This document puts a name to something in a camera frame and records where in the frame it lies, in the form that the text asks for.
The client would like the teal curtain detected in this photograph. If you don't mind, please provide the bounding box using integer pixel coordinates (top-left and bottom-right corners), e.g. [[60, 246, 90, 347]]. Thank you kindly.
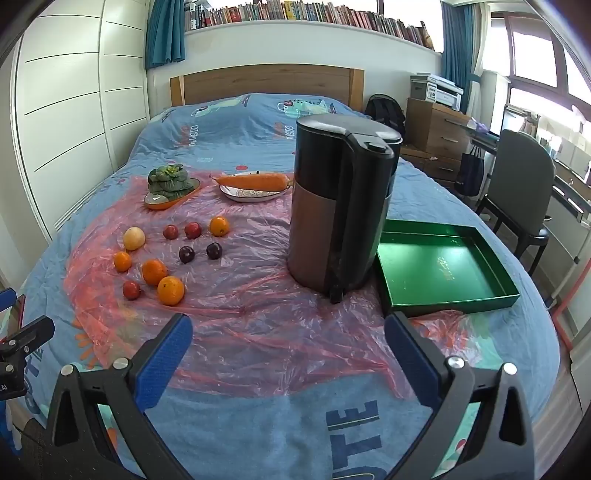
[[441, 2, 483, 114], [145, 0, 187, 70]]

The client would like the white patterned plate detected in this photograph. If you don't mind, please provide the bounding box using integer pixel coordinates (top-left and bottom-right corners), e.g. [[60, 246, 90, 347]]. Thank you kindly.
[[219, 173, 287, 204]]

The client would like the black and brown juicer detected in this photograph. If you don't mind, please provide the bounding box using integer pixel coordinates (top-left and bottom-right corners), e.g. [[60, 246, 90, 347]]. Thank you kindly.
[[286, 113, 403, 304]]

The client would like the carrot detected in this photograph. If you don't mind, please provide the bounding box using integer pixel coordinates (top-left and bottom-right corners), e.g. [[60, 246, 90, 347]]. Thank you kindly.
[[210, 172, 295, 192]]

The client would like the large orange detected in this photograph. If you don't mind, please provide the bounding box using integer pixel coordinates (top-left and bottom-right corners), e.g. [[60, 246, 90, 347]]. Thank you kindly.
[[157, 276, 185, 306]]

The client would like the black backpack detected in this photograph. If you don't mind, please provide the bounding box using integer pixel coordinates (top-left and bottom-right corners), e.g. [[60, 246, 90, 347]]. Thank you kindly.
[[365, 93, 407, 139]]

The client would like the dark blue tote bag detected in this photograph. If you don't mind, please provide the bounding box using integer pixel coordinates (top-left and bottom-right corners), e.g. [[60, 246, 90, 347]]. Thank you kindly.
[[455, 145, 485, 197]]

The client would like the medium orange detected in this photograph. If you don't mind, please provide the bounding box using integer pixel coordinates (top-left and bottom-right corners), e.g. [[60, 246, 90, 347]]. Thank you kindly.
[[141, 259, 168, 286]]

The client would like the yellow round fruit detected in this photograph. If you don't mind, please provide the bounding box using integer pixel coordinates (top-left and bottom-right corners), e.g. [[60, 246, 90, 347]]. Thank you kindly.
[[123, 226, 146, 251]]

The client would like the green bok choy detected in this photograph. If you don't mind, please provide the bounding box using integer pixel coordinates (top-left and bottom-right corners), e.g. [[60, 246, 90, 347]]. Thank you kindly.
[[148, 164, 194, 201]]

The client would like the white printer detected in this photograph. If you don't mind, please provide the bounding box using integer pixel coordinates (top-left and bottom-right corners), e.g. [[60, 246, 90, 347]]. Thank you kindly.
[[425, 76, 464, 112]]

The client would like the grey chair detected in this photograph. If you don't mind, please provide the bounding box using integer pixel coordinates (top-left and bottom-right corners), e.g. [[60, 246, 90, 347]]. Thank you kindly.
[[475, 129, 557, 278]]

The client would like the pink plastic sheet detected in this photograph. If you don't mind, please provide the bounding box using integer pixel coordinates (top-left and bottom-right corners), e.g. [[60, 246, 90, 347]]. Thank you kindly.
[[62, 173, 467, 400]]

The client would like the window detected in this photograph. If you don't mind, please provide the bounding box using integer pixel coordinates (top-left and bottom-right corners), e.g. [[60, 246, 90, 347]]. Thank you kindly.
[[489, 14, 591, 139]]

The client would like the row of books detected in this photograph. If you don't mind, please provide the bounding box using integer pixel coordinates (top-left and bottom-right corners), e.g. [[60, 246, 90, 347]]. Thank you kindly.
[[184, 0, 435, 49]]

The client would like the orange plate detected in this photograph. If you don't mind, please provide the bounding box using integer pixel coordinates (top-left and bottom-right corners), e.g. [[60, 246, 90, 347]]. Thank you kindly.
[[144, 178, 201, 211]]

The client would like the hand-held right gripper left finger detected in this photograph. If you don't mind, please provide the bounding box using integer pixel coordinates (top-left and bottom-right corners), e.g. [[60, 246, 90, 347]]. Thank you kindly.
[[42, 313, 197, 480]]

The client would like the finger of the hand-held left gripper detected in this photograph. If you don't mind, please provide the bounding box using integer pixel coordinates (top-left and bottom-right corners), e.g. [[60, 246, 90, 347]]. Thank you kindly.
[[0, 287, 18, 319]]

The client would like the wooden headboard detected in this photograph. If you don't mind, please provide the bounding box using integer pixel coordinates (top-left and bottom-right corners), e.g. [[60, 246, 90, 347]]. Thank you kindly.
[[169, 64, 365, 114]]

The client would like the pink metal frame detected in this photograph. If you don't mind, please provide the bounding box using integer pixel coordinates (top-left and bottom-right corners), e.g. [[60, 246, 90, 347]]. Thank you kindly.
[[551, 277, 591, 354]]

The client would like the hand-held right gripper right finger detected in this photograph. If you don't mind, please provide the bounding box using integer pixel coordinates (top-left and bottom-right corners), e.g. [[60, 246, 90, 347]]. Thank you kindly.
[[384, 312, 539, 480]]

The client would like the green tray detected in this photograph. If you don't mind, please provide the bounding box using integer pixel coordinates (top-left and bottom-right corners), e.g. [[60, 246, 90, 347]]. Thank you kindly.
[[375, 219, 521, 318]]

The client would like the white wardrobe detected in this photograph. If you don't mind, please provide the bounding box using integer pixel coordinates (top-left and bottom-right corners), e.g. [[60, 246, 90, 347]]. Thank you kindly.
[[9, 0, 151, 241]]

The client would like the wooden drawer cabinet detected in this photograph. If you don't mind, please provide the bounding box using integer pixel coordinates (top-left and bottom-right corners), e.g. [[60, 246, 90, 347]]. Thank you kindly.
[[399, 98, 474, 188]]

